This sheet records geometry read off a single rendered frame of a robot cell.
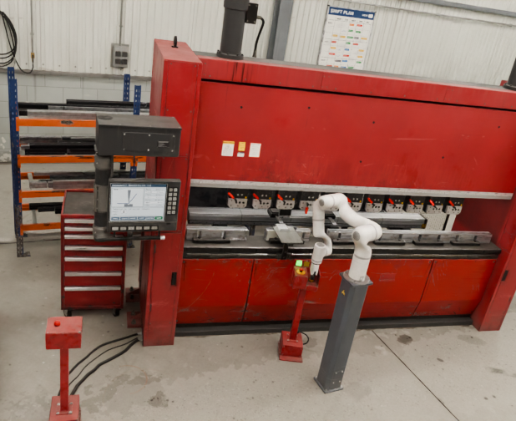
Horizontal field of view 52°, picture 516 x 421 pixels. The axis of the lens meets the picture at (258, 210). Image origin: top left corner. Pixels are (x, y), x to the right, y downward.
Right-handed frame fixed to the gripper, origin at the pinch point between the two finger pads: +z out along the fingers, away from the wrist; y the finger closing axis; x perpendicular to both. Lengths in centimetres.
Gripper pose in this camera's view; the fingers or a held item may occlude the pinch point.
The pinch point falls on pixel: (312, 277)
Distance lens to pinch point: 428.8
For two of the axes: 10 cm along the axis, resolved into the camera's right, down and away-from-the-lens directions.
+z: -1.5, 8.6, 4.9
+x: 9.9, 1.3, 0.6
